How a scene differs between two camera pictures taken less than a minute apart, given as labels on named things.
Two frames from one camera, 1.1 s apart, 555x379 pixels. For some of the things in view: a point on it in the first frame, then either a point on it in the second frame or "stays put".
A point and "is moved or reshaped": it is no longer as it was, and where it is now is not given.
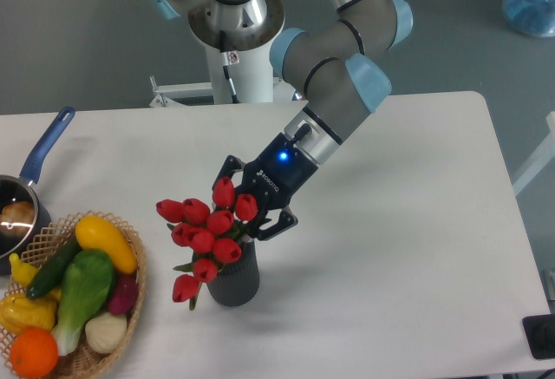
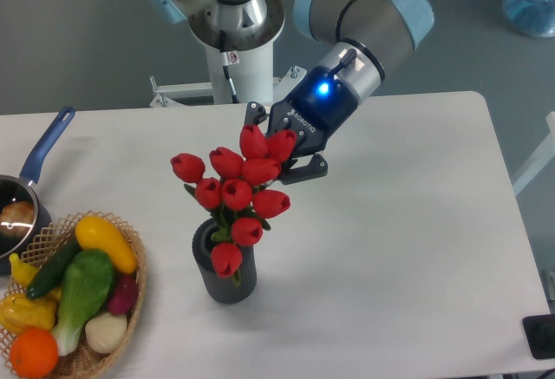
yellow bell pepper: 18,311 stays put
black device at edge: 539,332 stays put
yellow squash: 94,232 stays put
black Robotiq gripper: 275,178 to 312,112
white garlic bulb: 105,333 stays put
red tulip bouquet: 212,236 is moved or reshaped
